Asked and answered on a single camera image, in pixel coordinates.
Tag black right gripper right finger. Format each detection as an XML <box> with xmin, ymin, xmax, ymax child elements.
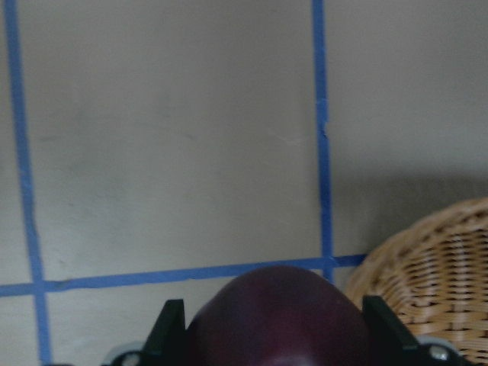
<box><xmin>362</xmin><ymin>296</ymin><xmax>420</xmax><ymax>365</ymax></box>

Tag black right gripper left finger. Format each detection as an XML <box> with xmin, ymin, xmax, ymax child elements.
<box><xmin>141</xmin><ymin>299</ymin><xmax>186</xmax><ymax>365</ymax></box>

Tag dark red apple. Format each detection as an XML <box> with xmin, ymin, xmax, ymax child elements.
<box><xmin>183</xmin><ymin>266</ymin><xmax>371</xmax><ymax>366</ymax></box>

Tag woven wicker basket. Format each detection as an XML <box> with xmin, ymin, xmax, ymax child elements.
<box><xmin>345</xmin><ymin>198</ymin><xmax>487</xmax><ymax>365</ymax></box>

